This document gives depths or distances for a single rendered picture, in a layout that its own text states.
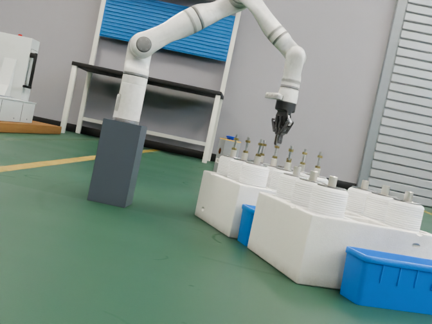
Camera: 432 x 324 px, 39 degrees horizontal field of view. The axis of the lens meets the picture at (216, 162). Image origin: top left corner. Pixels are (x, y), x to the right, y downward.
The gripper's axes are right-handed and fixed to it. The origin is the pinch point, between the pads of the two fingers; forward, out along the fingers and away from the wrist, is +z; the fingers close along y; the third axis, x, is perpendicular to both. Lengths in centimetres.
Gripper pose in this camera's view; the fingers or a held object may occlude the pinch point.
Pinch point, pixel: (278, 139)
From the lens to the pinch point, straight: 228.4
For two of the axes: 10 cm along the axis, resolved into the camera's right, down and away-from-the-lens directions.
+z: -2.1, 9.8, 0.5
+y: -4.0, -1.3, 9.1
